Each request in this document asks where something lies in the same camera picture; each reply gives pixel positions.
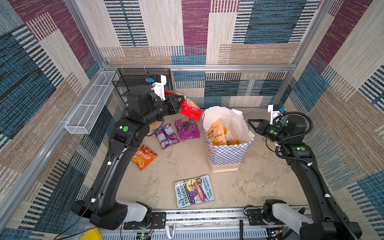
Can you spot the red fruit jelly bag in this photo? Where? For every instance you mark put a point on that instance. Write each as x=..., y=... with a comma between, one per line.
x=188, y=108

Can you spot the colourful treehouse book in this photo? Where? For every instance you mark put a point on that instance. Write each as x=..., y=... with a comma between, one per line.
x=194, y=192

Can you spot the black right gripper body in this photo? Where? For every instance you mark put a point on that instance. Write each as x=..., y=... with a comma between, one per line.
x=273, y=132

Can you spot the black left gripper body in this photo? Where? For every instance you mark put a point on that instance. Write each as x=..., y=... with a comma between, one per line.
x=169, y=107

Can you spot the black mesh shelf rack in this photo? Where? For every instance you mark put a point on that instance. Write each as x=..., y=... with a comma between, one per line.
x=126, y=78

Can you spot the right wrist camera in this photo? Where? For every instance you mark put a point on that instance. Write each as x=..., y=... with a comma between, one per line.
x=275, y=111

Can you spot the purple berry snack bag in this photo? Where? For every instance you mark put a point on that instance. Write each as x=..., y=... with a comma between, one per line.
x=166, y=136

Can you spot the purple grape jelly bag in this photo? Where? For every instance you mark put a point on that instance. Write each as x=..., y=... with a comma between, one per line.
x=187, y=129

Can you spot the orange potato chip bag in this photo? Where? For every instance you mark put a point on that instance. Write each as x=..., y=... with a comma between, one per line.
x=217, y=133

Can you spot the blue checkered paper bag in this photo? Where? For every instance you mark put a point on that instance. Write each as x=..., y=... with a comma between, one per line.
x=227, y=158

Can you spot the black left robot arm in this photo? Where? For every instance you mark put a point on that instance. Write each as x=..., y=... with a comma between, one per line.
x=100, y=205

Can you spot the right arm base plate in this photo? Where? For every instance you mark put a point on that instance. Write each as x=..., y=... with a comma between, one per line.
x=256, y=217

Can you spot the white wire wall basket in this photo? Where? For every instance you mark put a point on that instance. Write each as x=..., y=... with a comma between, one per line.
x=86, y=114

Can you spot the aluminium front rail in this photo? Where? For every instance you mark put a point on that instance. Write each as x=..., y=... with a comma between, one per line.
x=244, y=223

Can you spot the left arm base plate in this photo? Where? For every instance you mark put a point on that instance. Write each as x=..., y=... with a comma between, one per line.
x=155, y=220

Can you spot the yellow object at bottom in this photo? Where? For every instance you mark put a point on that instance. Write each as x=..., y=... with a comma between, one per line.
x=92, y=234

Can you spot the orange corn chip bag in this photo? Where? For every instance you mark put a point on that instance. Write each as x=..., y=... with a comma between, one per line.
x=143, y=157

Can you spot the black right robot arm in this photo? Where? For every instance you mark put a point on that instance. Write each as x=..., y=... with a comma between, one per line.
x=328, y=221

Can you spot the yellow fruit jelly bag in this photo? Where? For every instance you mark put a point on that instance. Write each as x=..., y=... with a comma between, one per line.
x=231, y=137

